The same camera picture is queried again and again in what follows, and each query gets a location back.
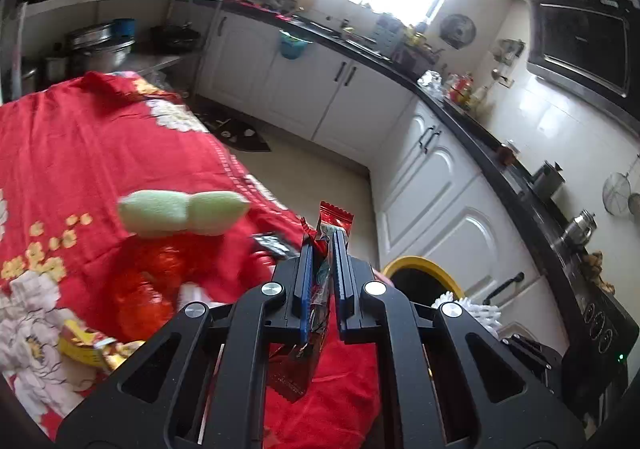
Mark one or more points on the yellow snack wrapper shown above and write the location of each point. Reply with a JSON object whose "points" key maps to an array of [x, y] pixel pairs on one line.
{"points": [[87, 351]]}

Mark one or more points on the group of condiment bottles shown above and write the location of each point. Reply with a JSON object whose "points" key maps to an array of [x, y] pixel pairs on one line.
{"points": [[465, 89]]}

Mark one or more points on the red plastic bag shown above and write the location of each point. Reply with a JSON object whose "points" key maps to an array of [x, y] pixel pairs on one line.
{"points": [[145, 299]]}

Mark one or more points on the dark red cup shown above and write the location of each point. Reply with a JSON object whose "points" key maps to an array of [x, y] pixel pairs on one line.
{"points": [[510, 154]]}

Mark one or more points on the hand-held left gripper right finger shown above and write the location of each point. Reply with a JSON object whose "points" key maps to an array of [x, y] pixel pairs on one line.
{"points": [[341, 294]]}

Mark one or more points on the crumpled clear plastic bag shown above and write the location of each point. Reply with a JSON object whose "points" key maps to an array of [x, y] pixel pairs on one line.
{"points": [[431, 79]]}

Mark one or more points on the black countertop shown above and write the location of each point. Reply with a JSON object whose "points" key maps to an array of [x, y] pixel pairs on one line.
{"points": [[480, 139]]}

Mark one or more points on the dark floor mat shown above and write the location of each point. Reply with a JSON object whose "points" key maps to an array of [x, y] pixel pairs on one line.
{"points": [[245, 134]]}

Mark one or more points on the small black wrapper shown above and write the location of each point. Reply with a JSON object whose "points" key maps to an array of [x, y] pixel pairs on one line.
{"points": [[272, 243]]}

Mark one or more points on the red floral tablecloth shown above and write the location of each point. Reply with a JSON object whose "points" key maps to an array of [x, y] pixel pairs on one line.
{"points": [[75, 154]]}

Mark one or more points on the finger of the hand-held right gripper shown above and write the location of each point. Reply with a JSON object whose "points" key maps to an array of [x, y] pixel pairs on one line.
{"points": [[527, 354]]}

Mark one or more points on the grey dish rack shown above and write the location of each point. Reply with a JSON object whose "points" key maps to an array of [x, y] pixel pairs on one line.
{"points": [[390, 29]]}

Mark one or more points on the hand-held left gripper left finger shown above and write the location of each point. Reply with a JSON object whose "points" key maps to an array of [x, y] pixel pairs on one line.
{"points": [[304, 299]]}

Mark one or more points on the dark metal pot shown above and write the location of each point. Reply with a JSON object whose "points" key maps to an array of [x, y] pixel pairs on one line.
{"points": [[547, 181]]}

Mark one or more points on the white kitchen cabinets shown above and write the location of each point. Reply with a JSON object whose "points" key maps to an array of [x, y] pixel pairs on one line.
{"points": [[450, 179]]}

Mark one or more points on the steel kettle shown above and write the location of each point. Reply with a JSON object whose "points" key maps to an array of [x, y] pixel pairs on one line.
{"points": [[580, 229]]}

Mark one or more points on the red snack wrapper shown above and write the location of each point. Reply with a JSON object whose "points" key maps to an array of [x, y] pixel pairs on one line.
{"points": [[331, 221]]}

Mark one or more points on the stack of steel pots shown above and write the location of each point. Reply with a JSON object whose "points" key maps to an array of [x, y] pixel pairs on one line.
{"points": [[100, 49]]}

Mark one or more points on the small steel pot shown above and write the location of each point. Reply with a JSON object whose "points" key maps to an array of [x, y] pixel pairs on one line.
{"points": [[55, 69]]}

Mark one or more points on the teal hanging basket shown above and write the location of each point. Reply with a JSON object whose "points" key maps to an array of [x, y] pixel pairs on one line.
{"points": [[294, 45]]}

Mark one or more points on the blue basin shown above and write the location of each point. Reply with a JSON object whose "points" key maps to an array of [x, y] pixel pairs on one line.
{"points": [[125, 28]]}

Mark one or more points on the round wall vent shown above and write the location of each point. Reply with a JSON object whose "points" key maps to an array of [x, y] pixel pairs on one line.
{"points": [[457, 31]]}

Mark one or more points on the yellow rimmed trash bin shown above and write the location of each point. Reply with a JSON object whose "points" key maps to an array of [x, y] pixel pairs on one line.
{"points": [[415, 260]]}

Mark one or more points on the black wok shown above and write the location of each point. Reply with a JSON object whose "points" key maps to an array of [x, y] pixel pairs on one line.
{"points": [[175, 36]]}

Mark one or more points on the black range hood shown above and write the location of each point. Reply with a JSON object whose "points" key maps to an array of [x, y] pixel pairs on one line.
{"points": [[580, 39]]}

